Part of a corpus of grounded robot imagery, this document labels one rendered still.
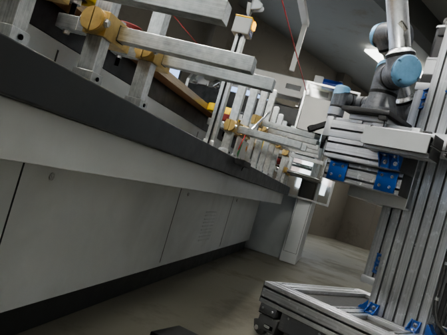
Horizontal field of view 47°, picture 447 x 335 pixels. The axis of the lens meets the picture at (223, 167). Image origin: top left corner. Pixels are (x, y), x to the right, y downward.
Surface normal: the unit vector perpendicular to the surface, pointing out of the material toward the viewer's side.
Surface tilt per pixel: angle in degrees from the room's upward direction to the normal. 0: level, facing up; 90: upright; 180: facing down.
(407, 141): 90
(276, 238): 90
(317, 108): 90
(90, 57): 90
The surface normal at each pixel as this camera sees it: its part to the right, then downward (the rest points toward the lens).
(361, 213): -0.66, -0.21
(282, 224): -0.22, -0.09
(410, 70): 0.10, 0.14
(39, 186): 0.93, 0.27
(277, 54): 0.69, 0.18
